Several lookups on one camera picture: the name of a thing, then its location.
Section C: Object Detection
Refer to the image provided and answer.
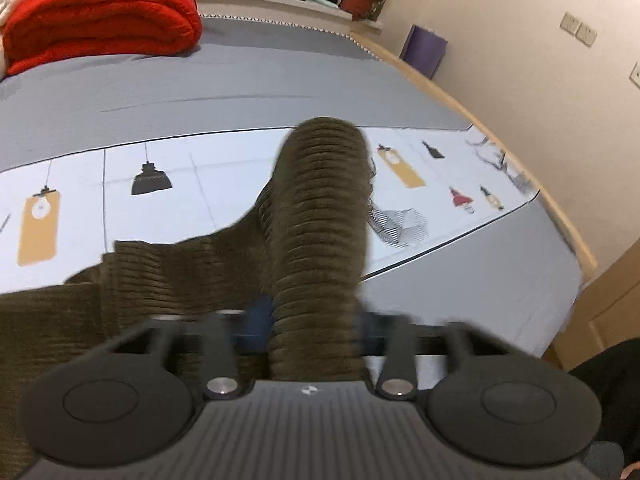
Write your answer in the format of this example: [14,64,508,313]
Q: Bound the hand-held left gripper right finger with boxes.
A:
[358,311,537,403]

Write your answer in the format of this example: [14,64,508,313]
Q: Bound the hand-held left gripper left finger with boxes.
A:
[100,295,274,402]

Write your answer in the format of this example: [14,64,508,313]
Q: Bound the olive corduroy pants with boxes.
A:
[0,116,379,478]

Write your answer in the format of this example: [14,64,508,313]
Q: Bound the grey printed bed sheet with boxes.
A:
[0,12,585,361]

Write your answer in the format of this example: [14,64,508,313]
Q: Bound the person's dark trouser leg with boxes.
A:
[569,338,640,467]

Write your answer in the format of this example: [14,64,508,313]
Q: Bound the purple box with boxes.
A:
[400,25,448,80]

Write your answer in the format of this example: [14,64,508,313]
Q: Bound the beige ledge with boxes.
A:
[191,0,385,33]

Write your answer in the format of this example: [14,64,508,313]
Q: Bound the red folded blanket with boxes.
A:
[2,0,203,77]

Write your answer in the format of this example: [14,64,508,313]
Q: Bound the wooden bed frame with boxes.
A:
[349,30,599,272]

